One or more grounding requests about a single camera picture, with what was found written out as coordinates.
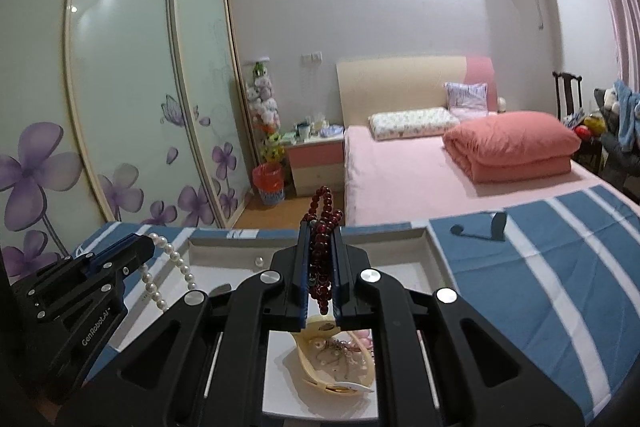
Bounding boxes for blue clothing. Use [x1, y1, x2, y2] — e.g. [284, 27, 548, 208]
[612, 79, 640, 154]

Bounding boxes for dark wooden chair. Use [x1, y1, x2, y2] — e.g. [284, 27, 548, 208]
[552, 71, 604, 172]

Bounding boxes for pink white nightstand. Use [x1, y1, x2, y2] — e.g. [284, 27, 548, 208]
[284, 137, 346, 198]

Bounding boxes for white pearl bracelet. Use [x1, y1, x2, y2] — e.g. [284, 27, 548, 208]
[140, 233, 197, 312]

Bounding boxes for bed with pink sheet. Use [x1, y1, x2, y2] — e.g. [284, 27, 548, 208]
[344, 123, 609, 228]

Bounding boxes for hanging plush toy stack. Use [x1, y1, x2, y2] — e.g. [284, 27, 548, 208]
[245, 59, 284, 165]

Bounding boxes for dark red bead bracelet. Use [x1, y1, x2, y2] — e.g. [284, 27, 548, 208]
[305, 186, 345, 317]

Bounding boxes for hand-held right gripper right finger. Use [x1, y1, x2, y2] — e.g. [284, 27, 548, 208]
[332, 227, 586, 427]

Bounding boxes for beige pink headboard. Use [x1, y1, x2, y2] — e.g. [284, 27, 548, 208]
[336, 55, 499, 128]

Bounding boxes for long floral pillow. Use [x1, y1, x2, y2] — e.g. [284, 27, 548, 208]
[369, 107, 461, 142]

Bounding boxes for folded salmon quilt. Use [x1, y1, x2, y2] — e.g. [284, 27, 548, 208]
[442, 111, 584, 184]

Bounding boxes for grey jewelry tray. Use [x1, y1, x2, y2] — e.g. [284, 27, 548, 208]
[112, 224, 458, 419]

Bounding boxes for small purple pillow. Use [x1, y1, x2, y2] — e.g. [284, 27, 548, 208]
[444, 82, 489, 114]

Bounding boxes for pink bead bracelet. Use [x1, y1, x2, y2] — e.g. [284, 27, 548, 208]
[350, 331, 374, 354]

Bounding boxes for floral sliding door wardrobe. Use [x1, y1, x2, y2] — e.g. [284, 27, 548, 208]
[0, 0, 252, 280]

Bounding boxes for colourful toy balls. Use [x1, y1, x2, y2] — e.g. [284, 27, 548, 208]
[574, 113, 606, 143]

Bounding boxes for red trash bin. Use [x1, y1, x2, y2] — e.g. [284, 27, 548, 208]
[251, 163, 287, 208]

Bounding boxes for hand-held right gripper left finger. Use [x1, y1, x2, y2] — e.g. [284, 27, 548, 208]
[55, 219, 313, 427]

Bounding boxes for blue white striped tablecloth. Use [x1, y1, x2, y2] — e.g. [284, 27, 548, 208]
[70, 184, 640, 427]

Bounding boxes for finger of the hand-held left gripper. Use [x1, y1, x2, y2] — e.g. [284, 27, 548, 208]
[75, 234, 156, 279]

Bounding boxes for clutter on nightstand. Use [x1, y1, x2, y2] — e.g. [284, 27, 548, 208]
[281, 113, 345, 146]

